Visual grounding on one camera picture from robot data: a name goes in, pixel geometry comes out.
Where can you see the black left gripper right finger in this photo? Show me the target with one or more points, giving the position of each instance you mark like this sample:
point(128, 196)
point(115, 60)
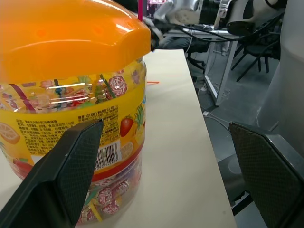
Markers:
point(268, 180)

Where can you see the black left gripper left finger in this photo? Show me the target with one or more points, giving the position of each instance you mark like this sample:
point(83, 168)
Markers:
point(59, 180)

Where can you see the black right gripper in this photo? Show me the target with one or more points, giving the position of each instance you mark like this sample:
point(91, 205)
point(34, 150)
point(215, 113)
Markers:
point(155, 35)

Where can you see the magenta stick lollipop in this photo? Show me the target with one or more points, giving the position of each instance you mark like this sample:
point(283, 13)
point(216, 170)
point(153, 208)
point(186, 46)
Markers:
point(140, 9)

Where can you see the clear plastic lollipop jar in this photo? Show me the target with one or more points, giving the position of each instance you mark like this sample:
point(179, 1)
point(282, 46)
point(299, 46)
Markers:
point(71, 114)

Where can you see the orange plastic jar lid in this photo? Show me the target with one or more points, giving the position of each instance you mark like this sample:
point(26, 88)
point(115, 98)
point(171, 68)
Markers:
point(71, 35)

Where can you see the orange lollipop stick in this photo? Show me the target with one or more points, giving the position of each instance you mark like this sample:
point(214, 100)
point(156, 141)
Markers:
point(153, 82)

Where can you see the black swivel office chair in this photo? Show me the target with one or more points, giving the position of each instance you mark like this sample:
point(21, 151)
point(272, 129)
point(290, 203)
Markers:
point(197, 60)

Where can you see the red wrapped lollipop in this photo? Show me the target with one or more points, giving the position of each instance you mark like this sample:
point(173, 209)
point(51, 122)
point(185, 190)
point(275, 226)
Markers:
point(118, 85)
point(111, 209)
point(122, 188)
point(105, 195)

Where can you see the white office desk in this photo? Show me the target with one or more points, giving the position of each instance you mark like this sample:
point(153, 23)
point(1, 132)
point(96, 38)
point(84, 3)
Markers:
point(221, 83)

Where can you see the black four-legged chair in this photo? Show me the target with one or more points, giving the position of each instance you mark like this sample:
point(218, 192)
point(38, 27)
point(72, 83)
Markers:
point(256, 50)

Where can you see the silver robot torso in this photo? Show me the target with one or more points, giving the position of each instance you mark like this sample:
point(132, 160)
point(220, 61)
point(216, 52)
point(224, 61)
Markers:
point(289, 71)

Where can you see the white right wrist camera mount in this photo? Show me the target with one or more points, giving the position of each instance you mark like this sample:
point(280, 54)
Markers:
point(184, 15)

